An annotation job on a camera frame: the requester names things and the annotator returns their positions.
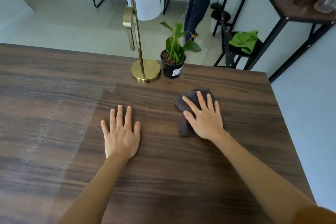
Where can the person's right hand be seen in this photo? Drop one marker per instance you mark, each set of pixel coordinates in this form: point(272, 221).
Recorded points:
point(206, 122)

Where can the person's left hand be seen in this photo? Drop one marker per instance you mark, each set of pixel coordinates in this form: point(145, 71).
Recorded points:
point(120, 139)

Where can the person's left little finger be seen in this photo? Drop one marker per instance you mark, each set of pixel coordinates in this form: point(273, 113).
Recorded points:
point(105, 128)

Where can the person's right little finger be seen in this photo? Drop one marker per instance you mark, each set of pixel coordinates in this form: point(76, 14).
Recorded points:
point(217, 108)

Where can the person's right thumb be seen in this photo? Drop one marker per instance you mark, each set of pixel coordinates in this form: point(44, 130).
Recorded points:
point(189, 117)

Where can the person's right middle finger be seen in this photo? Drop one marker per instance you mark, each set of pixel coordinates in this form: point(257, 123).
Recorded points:
point(202, 100)

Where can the person's left thumb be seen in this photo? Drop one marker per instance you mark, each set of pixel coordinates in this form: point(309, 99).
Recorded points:
point(137, 131)

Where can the person's left middle finger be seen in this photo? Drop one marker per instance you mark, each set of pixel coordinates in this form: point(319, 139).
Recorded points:
point(119, 116)

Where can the dark grey cleaning cloth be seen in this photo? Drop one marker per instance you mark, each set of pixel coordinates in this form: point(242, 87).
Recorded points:
point(187, 100)

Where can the person's right forearm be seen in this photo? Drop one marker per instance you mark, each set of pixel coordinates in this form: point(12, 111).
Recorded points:
point(265, 179)

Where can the person's left forearm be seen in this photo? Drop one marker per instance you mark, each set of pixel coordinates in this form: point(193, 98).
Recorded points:
point(91, 195)

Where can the black plastic plant pot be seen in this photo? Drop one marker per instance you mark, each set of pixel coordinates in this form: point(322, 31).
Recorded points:
point(172, 69)

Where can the green potted plant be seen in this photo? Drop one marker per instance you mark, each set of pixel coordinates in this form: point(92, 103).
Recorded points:
point(176, 44)

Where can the black metal stool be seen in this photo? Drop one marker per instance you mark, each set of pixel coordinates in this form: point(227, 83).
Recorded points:
point(233, 45)

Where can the gold table lamp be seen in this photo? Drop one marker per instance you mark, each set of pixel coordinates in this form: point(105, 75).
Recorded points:
point(141, 48)

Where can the green cloth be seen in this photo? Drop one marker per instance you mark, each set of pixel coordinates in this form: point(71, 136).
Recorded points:
point(244, 40)

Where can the dark wood console shelf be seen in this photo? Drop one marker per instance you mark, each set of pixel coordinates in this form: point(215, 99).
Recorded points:
point(286, 8)

